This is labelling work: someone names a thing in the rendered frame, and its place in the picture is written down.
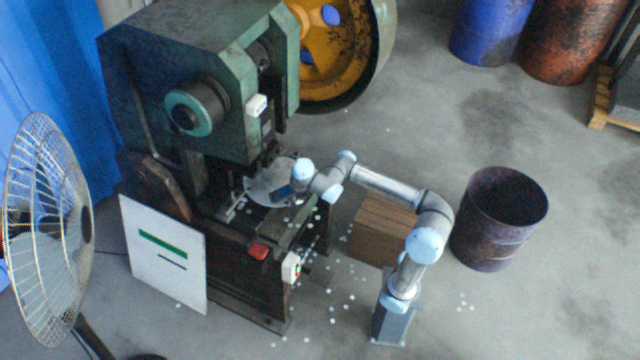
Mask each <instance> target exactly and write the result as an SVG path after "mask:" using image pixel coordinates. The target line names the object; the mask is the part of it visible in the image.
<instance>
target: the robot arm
mask: <svg viewBox="0 0 640 360"><path fill-rule="evenodd" d="M344 179H347V180H349V181H351V182H353V183H355V184H358V185H360V186H362V187H364V188H366V189H370V190H372V191H374V192H376V193H378V194H381V195H383V196H385V197H387V198H389V199H392V200H394V201H396V202H398V203H400V204H403V205H405V206H408V207H410V209H412V210H413V212H414V214H417V215H419V217H418V219H417V221H416V223H415V225H414V227H413V229H412V231H411V233H410V234H409V236H408V238H407V241H405V251H404V252H402V253H401V254H400V255H399V256H398V258H397V262H396V265H395V267H394V269H393V271H392V273H391V274H390V275H389V276H388V278H387V282H386V285H385V287H384V289H383V291H382V293H381V294H380V295H381V296H380V298H379V301H380V303H381V304H382V305H383V306H384V307H385V308H387V309H388V310H390V311H392V312H395V313H399V314H402V313H404V312H405V311H406V309H408V307H409V305H410V302H411V301H414V300H415V299H416V298H417V297H418V296H419V293H420V290H421V285H420V279H421V277H422V275H423V272H424V271H425V268H426V266H427V265H428V264H431V263H434V262H435V261H436V260H437V259H438V258H439V257H440V255H441V253H442V251H443V247H444V244H446V241H447V239H448V237H449V234H450V232H451V230H452V228H453V226H454V214H453V211H452V209H451V208H450V205H449V204H448V203H447V202H446V200H443V199H442V198H441V197H440V196H438V195H437V194H436V193H434V192H432V191H430V190H428V189H422V190H421V189H418V188H416V187H414V186H411V185H409V184H406V183H404V182H401V181H399V180H397V179H394V178H392V177H390V176H388V175H385V174H383V173H381V172H379V171H376V170H374V168H372V167H369V166H366V165H364V164H362V163H359V162H357V161H356V158H355V156H354V154H352V153H351V152H350V151H347V150H343V151H340V152H339V153H338V155H337V156H335V158H334V159H333V161H332V162H331V164H330V165H328V166H327V168H326V170H325V171H324V173H323V174H322V173H320V172H318V171H317V170H315V168H314V165H313V163H312V161H311V160H309V159H308V158H299V159H297V160H296V161H295V163H294V165H293V167H292V173H290V178H289V183H288V184H287V185H285V186H283V187H280V188H278V189H276V190H274V191H272V192H270V193H269V197H270V201H271V202H272V203H274V204H276V203H278V202H280V201H282V200H284V199H286V201H287V205H288V206H289V207H296V206H297V204H299V203H302V202H303V200H300V199H304V198H305V200H309V199H310V198H311V195H312V193H311V191H312V192H313V193H315V194H316V195H318V196H319V197H321V198H322V199H324V200H326V201H328V202H330V203H334V202H335V201H336V200H337V199H338V197H339V196H340V194H341V192H342V191H343V186H341V183H342V182H343V181H344ZM308 192H310V194H308ZM309 196H310V198H307V197H309Z"/></svg>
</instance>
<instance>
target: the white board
mask: <svg viewBox="0 0 640 360"><path fill-rule="evenodd" d="M119 200H120V206H121V213H122V218H123V224H124V230H125V236H126V241H127V248H128V254H129V260H130V265H131V271H132V276H135V277H137V278H138V279H140V280H142V281H144V282H146V283H148V284H149V286H151V287H153V288H155V289H157V290H159V291H160V292H162V293H164V294H166V295H168V296H169V297H171V298H173V299H176V300H178V301H180V302H181V303H183V304H185V305H187V306H189V307H190V308H192V309H194V310H196V311H198V312H200V313H201V314H203V315H205V316H206V314H207V311H206V270H205V235H204V233H203V232H201V231H199V230H197V229H195V228H193V227H191V226H189V225H187V224H185V223H183V222H181V221H178V220H176V219H173V218H171V217H169V216H167V215H165V214H163V213H161V212H159V211H157V210H155V209H153V208H151V206H149V205H147V204H145V203H143V202H141V201H139V200H137V199H133V198H131V197H129V196H127V195H125V194H123V193H119Z"/></svg>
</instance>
